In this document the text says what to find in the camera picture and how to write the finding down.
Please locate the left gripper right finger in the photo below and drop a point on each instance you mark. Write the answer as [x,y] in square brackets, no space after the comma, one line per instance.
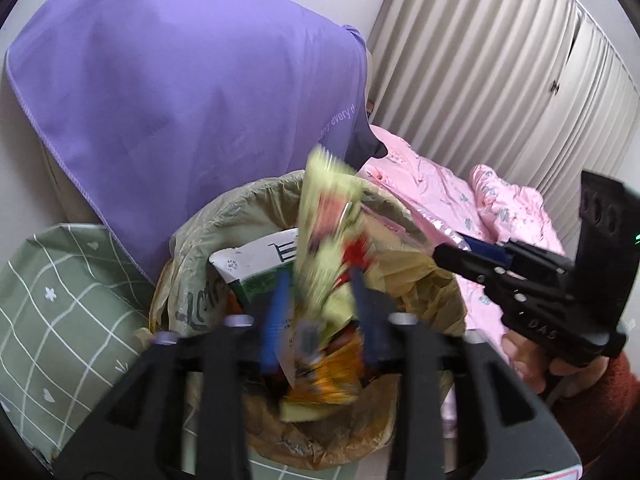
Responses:
[504,431]

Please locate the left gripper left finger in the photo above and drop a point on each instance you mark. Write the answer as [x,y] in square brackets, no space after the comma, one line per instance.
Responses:
[136,430]

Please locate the green white milk carton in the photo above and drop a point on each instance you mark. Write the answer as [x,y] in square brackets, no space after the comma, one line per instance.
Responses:
[251,271]

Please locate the yellow red candy wrapper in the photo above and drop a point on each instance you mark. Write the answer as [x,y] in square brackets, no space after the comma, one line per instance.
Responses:
[331,240]

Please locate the orange snack bag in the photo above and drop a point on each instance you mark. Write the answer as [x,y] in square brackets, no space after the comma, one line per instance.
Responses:
[334,376]

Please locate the right hand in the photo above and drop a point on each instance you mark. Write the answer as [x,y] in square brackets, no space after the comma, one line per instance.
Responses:
[533,365]

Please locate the pink floral bedding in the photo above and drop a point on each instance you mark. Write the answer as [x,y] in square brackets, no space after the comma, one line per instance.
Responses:
[483,205]

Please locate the green checkered tablecloth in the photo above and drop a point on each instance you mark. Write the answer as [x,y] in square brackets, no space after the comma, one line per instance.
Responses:
[71,305]

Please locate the purple pillow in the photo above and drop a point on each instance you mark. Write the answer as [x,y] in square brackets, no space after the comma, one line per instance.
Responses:
[152,108]

